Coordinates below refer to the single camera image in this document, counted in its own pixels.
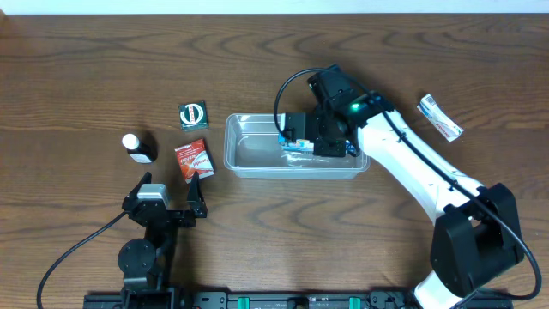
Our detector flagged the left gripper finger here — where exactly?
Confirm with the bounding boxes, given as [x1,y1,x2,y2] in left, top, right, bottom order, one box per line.
[187,172,207,211]
[128,172,152,199]

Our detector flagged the blue cooling patch box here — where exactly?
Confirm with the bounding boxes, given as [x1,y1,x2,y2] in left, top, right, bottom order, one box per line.
[278,133,359,158]

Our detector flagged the red Panadol ActiFast box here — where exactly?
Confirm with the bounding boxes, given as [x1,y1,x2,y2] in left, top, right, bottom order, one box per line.
[174,139,214,184]

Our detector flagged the white Panadol tube box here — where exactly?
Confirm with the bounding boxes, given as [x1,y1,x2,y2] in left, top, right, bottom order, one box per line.
[417,94,463,142]

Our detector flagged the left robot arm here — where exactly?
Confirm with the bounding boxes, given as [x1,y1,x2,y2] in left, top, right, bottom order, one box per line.
[118,173,208,292]

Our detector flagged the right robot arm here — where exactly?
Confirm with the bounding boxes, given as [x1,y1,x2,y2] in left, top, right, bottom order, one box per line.
[307,65,532,308]

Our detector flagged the clear plastic container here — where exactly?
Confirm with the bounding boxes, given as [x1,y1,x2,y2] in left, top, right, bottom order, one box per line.
[224,113,370,179]

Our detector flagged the dark brown medicine bottle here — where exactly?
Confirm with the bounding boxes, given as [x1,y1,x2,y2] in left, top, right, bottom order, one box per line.
[122,133,157,164]

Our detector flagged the green Zam-Buk box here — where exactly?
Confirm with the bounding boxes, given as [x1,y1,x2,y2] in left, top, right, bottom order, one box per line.
[178,100,208,131]

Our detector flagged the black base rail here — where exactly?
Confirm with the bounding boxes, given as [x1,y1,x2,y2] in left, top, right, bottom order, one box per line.
[82,286,515,309]

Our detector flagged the left black cable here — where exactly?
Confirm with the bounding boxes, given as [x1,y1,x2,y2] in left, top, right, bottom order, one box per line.
[36,209,129,309]

